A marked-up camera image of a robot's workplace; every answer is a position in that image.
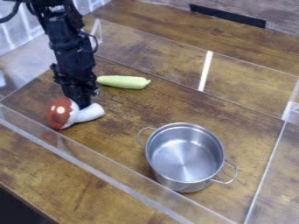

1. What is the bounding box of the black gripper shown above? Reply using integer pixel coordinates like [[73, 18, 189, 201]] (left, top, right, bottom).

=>
[[51, 58, 99, 109]]

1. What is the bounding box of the red and white plush mushroom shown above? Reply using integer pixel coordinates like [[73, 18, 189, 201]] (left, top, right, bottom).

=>
[[47, 97, 106, 130]]

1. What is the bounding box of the silver pot with handles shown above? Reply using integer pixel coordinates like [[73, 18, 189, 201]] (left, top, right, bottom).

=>
[[137, 122, 239, 193]]

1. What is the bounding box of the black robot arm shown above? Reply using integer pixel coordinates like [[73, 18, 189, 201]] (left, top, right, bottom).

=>
[[26, 0, 98, 109]]

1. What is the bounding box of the clear acrylic triangle stand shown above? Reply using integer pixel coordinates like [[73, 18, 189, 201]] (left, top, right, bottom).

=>
[[90, 19, 103, 48]]

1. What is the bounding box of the spoon with yellow handle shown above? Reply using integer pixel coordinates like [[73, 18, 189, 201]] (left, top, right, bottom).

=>
[[98, 75, 151, 89]]

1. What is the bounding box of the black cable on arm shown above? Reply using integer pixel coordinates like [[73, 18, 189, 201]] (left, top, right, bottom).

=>
[[79, 30, 101, 54]]

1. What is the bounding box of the black wall strip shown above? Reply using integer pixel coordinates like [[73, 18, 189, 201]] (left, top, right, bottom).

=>
[[190, 3, 268, 28]]

